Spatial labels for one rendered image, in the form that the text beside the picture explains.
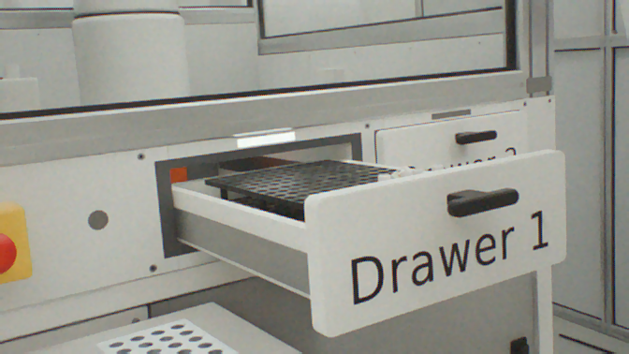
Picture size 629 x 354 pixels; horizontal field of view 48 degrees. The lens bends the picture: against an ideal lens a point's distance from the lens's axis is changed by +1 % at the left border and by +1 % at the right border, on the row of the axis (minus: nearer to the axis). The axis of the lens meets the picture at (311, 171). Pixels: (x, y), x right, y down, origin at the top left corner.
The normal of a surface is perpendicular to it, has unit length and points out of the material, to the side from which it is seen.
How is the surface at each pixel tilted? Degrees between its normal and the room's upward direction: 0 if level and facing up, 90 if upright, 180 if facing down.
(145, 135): 90
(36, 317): 90
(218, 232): 90
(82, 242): 90
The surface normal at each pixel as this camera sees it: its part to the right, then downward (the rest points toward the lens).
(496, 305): 0.55, 0.10
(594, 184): -0.87, 0.14
